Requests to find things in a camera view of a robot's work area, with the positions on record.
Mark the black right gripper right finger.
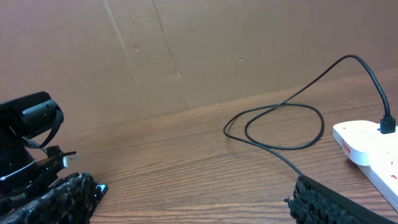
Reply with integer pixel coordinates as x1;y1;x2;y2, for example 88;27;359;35
284;175;396;224

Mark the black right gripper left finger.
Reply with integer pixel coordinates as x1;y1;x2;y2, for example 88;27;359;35
1;172;108;224

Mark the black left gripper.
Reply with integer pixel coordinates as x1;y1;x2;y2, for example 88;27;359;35
1;146;76;215

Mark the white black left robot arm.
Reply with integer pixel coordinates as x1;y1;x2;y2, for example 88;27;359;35
1;91;76;215

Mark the white charger plug adapter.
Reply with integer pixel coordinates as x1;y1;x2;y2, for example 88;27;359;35
333;120;397;166

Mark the white power strip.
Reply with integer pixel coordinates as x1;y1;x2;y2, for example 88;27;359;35
358;124;397;210

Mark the brown cardboard backdrop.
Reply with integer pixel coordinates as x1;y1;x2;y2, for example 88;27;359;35
1;1;397;150

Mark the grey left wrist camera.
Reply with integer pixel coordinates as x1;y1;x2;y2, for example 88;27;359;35
62;154;80;169

